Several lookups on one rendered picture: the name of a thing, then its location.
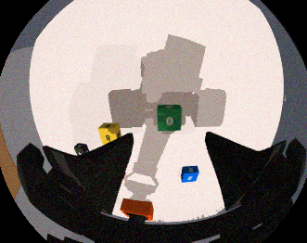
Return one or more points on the yellow block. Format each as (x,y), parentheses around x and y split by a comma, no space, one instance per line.
(109,131)

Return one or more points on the blue block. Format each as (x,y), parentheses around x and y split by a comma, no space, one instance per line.
(189,174)

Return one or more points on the green block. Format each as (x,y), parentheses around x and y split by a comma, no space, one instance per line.
(169,118)

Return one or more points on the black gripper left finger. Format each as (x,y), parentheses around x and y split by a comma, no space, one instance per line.
(99,172)

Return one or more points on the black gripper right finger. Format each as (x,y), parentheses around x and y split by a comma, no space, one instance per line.
(237,168)

